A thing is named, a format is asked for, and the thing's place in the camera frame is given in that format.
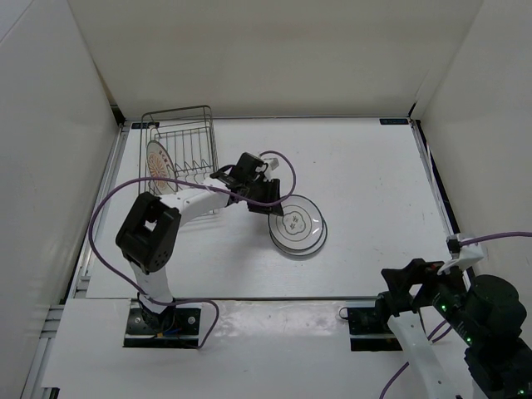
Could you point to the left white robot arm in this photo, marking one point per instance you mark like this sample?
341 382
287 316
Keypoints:
147 236

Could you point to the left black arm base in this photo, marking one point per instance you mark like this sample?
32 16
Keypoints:
178 328

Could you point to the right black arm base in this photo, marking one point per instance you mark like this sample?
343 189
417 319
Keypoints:
367 325

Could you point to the white plate green rim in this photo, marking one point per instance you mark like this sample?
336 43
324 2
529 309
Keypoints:
305 252
301 225

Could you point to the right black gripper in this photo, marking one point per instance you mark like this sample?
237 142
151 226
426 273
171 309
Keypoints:
398 280

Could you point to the white plate orange sunburst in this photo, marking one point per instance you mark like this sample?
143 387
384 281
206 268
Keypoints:
160 166

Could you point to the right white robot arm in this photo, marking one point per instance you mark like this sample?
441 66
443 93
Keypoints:
487 316

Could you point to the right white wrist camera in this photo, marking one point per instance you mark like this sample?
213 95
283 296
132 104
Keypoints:
463 256

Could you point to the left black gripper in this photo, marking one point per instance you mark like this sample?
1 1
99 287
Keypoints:
276 189

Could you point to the blue label on table edge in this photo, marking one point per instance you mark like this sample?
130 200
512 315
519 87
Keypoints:
393 121

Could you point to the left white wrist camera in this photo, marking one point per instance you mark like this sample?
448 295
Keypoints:
268 165

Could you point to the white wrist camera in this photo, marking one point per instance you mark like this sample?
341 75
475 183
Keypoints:
463 256
268 165

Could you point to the grey wire dish rack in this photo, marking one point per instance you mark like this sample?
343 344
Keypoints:
188 136

